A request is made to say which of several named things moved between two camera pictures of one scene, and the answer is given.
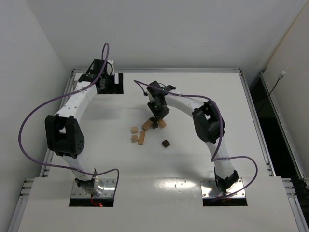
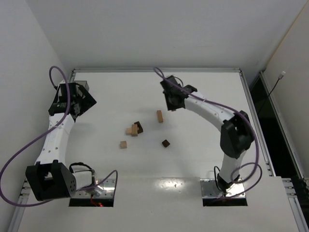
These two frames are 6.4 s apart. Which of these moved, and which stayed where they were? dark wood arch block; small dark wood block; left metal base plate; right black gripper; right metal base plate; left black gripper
Moved: dark wood arch block; right black gripper; left black gripper
Stayed: right metal base plate; left metal base plate; small dark wood block
